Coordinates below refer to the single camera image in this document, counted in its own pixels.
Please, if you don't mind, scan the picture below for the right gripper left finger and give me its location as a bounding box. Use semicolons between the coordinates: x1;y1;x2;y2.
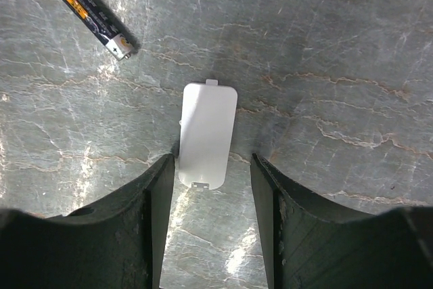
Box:
1;154;175;288

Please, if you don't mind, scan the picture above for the white battery cover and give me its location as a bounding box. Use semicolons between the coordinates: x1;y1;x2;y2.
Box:
179;79;237;190

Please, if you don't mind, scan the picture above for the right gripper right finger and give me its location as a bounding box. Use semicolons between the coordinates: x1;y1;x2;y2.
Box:
250;154;432;288

